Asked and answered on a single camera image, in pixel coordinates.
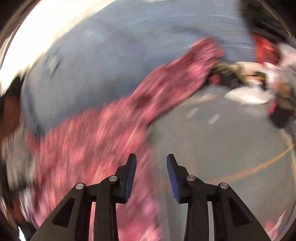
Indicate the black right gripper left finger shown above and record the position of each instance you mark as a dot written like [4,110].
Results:
[70,220]

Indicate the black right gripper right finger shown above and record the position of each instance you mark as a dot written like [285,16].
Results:
[233,220]

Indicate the pink floral cloth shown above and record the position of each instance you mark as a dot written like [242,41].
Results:
[90,146]

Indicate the grey patterned bedsheet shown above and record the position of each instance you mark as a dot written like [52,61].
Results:
[219,140]

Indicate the white plastic bag pile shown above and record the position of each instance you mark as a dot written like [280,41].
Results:
[265,81]

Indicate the blue plaid pillow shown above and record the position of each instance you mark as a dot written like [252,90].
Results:
[106,56]

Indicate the red packet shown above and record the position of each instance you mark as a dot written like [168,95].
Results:
[266,51]

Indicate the black fuzzy garment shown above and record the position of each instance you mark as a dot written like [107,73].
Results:
[262,21]

